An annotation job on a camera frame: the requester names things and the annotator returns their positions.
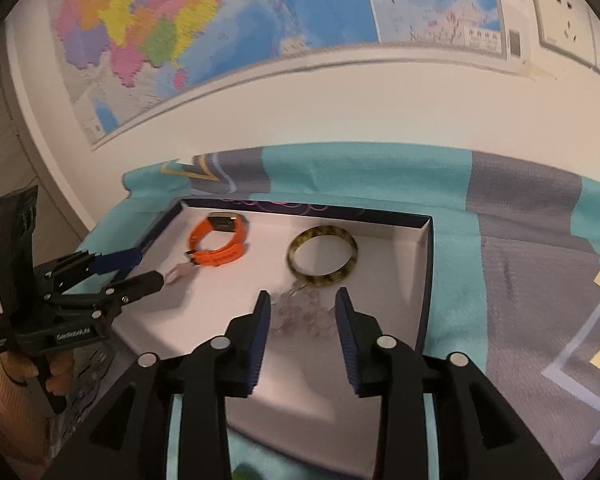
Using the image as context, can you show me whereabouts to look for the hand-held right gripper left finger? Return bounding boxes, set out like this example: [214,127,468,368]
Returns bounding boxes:
[42,290,272,480]

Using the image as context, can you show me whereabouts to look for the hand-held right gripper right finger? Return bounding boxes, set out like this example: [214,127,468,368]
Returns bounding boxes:
[334,287,563,480]

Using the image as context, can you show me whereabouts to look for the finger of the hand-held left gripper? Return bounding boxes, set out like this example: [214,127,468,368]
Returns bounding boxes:
[35,247,144,292]
[42,270,166,322]

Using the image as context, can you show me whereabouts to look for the pink key-shaped charm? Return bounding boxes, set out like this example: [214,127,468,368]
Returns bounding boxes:
[164,262,193,286]

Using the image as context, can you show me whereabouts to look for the clear bead bracelet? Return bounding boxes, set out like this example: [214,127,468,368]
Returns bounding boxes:
[270,285,341,338]

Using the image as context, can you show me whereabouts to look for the white tray with dark rim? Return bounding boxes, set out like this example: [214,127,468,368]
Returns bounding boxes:
[75,197,435,480]

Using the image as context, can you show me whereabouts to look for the person's left forearm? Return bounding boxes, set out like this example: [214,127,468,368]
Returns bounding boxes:
[0,365,51,466]

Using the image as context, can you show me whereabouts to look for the person's left hand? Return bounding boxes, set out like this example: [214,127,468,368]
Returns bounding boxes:
[0,347,76,403]

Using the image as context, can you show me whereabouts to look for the orange smartwatch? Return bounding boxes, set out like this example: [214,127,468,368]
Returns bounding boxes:
[186,212,251,268]

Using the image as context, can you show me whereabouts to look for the tortoiseshell bangle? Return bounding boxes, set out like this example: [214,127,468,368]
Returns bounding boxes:
[286,226,359,289]

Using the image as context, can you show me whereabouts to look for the teal grey printed blanket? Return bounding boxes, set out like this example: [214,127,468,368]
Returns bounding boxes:
[80,142,600,480]

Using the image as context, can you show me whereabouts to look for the colourful wall map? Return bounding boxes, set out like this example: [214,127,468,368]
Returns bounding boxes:
[47,0,526,151]

